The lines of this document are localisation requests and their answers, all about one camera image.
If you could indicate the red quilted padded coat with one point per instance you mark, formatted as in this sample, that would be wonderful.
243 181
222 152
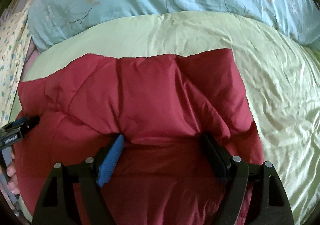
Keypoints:
160 105

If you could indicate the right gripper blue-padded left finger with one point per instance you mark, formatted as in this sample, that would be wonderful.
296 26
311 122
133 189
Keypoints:
110 160

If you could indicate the yellow patterned pillow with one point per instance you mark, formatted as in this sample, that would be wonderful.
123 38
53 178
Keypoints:
15 40

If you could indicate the person's left hand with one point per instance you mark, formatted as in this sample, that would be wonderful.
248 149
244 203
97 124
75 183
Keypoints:
12 184

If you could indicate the light green bed quilt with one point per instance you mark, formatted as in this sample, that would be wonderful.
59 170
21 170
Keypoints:
281 79

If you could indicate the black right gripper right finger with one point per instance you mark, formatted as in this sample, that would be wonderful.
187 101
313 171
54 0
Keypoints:
230 170

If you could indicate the pink bed sheet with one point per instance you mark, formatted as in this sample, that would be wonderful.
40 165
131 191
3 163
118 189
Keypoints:
31 56

